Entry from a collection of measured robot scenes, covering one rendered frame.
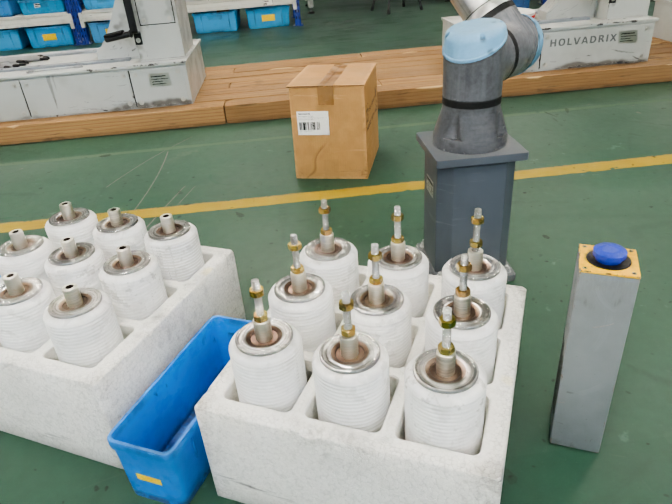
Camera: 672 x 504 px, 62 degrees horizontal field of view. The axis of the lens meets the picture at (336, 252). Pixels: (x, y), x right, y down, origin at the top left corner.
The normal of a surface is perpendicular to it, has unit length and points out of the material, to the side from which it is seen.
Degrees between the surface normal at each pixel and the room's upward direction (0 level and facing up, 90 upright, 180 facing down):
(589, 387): 90
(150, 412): 88
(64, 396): 90
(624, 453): 0
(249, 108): 90
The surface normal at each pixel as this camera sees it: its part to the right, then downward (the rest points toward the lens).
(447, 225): -0.63, 0.43
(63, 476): -0.07, -0.87
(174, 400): 0.94, 0.08
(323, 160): -0.18, 0.48
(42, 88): 0.10, 0.49
